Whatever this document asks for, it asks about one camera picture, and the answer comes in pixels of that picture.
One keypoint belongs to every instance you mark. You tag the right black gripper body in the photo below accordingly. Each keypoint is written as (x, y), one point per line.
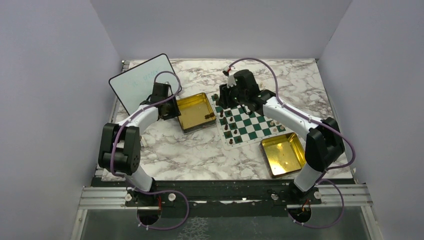
(231, 97)

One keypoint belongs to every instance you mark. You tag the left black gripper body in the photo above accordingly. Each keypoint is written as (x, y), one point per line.
(172, 109)

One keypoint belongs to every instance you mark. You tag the tin with dark pieces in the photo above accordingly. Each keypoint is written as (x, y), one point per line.
(193, 109)

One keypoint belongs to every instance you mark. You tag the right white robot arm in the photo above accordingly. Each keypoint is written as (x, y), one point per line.
(323, 143)

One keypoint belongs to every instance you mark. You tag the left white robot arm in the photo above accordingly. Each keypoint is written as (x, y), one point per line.
(120, 144)

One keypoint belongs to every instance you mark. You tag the green white chess board mat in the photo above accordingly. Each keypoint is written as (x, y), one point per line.
(250, 128)

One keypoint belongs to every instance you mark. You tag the dark pieces in tin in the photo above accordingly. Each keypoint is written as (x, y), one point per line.
(208, 116)

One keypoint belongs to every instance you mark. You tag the white chess pieces group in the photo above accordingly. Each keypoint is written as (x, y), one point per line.
(275, 127)

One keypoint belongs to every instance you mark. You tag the small whiteboard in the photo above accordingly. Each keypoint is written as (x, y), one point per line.
(134, 85)

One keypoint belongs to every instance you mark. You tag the empty gold tin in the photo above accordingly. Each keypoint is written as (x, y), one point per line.
(283, 154)

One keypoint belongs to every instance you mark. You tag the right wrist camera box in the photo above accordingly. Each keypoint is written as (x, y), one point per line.
(229, 73)

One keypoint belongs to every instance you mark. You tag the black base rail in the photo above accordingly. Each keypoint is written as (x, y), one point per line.
(221, 198)

